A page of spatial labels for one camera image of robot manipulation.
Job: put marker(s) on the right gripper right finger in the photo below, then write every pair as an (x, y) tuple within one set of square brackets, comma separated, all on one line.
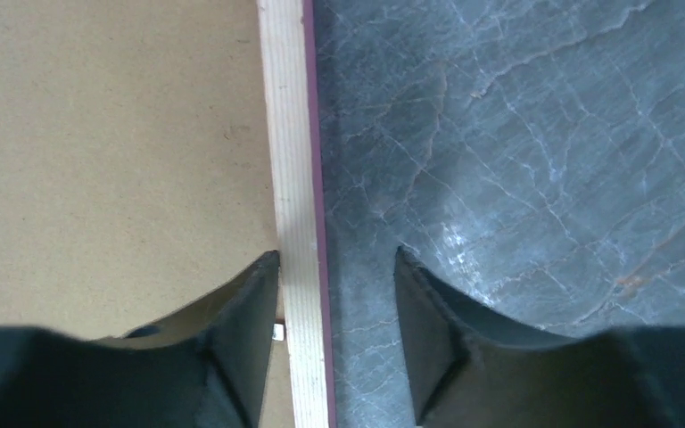
[(470, 366)]

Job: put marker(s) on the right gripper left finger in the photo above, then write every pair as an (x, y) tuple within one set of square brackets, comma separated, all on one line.
[(204, 365)]

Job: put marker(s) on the brown backing board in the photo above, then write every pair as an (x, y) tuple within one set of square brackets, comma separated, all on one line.
[(134, 159)]

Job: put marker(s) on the pink wooden picture frame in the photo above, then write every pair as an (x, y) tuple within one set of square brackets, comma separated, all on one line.
[(284, 43)]

